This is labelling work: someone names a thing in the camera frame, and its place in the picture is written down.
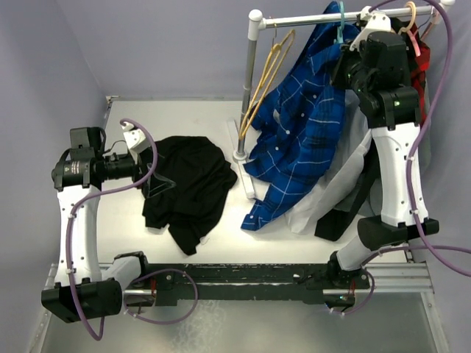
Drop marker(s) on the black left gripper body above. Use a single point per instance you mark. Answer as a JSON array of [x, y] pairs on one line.
[[137, 173]]

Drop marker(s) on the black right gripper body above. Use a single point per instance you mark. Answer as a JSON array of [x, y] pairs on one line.
[[349, 68]]

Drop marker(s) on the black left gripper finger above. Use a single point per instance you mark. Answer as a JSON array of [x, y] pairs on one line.
[[157, 180], [152, 189]]

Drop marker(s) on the teal plastic hanger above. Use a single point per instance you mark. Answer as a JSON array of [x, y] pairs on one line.
[[340, 27]]

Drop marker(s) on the blue plaid shirt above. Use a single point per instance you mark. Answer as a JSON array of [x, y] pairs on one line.
[[300, 123]]

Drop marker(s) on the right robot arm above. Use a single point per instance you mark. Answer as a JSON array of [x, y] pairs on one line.
[[401, 218]]

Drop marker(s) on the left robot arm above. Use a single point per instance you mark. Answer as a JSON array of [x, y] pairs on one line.
[[81, 290]]

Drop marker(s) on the yellow velvet hanger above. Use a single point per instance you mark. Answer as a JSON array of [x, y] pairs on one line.
[[271, 67]]

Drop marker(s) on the red plaid hanging shirt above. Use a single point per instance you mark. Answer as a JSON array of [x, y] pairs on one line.
[[419, 62]]

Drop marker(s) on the pink hanger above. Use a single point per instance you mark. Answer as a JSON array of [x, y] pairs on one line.
[[422, 31]]

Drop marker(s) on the white shirt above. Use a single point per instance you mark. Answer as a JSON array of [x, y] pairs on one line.
[[341, 177]]

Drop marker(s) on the black hanging shirt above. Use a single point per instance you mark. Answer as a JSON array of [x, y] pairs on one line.
[[349, 209]]

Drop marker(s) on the black garment on table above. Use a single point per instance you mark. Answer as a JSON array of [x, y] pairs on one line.
[[195, 205]]

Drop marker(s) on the silver clothes rack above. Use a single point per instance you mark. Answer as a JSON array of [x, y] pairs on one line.
[[257, 23]]

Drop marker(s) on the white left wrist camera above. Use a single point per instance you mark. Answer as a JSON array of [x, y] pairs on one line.
[[135, 138]]

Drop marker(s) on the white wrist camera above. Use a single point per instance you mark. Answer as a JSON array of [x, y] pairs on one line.
[[375, 21], [135, 138]]

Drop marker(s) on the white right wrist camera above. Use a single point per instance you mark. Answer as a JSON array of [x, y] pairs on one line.
[[375, 21]]

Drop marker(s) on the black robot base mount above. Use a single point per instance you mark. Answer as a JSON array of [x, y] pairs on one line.
[[306, 283]]

